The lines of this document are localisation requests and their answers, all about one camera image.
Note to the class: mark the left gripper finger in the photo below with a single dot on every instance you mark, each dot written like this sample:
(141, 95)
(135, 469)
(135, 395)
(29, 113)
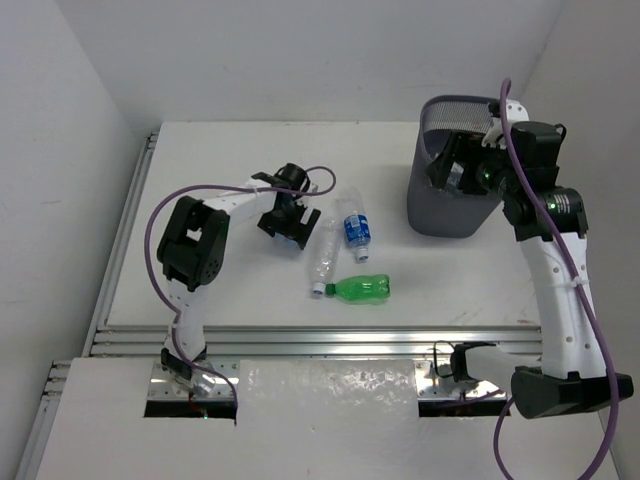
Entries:
(306, 220)
(274, 224)

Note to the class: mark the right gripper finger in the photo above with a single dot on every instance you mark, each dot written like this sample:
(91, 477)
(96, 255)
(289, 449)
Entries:
(438, 170)
(452, 146)

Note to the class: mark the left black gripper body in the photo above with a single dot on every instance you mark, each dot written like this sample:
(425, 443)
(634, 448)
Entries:
(291, 223)

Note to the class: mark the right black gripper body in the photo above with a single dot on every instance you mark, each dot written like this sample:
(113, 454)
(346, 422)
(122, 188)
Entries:
(485, 170)

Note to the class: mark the green plastic bottle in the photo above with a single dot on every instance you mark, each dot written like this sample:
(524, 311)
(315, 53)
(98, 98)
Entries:
(363, 289)

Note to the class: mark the light blue label bottle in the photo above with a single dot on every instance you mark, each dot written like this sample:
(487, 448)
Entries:
(453, 181)

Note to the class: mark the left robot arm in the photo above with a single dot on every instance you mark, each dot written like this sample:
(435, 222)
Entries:
(192, 247)

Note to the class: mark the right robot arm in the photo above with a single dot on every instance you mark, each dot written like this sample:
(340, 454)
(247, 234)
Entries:
(574, 374)

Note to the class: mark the grey mesh waste bin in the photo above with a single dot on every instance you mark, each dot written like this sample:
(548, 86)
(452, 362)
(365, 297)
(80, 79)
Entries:
(437, 213)

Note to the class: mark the clear crushed plastic bottle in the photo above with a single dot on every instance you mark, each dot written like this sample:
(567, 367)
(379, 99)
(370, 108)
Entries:
(325, 252)

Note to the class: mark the dark blue label bottle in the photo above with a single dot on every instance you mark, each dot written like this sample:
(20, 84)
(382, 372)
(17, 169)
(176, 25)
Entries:
(355, 222)

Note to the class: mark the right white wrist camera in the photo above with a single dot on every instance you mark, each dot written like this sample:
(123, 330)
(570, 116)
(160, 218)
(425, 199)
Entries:
(515, 112)

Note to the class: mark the aluminium rail frame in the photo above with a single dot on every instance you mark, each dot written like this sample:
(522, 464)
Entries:
(327, 390)

